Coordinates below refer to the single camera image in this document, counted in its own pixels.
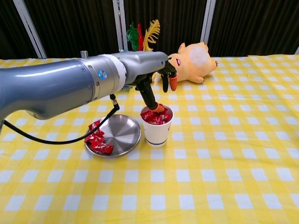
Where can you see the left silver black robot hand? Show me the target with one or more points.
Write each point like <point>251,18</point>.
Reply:
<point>144,65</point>

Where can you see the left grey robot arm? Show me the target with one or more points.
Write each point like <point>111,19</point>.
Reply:
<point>46,84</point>

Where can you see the white paper cup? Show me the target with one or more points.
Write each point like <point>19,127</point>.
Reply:
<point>157,135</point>

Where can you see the red feather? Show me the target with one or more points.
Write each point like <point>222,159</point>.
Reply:
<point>140,39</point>

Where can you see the blue cookie box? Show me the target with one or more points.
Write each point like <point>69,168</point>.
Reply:
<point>123,50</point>

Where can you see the green feather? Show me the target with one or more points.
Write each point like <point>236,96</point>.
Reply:
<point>133,35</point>

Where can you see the yellow feather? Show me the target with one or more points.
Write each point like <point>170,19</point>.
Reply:
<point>151,32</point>

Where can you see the orange plush animal toy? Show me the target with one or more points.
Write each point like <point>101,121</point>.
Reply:
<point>196,67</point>

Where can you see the round metal plate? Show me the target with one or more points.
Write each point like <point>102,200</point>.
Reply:
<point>123,133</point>

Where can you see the yellow white checkered tablecloth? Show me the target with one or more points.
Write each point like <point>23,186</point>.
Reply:
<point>210,163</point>

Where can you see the aluminium partition post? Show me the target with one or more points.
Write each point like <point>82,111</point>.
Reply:
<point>208,23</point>
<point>120,23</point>
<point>297,51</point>
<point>30,30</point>

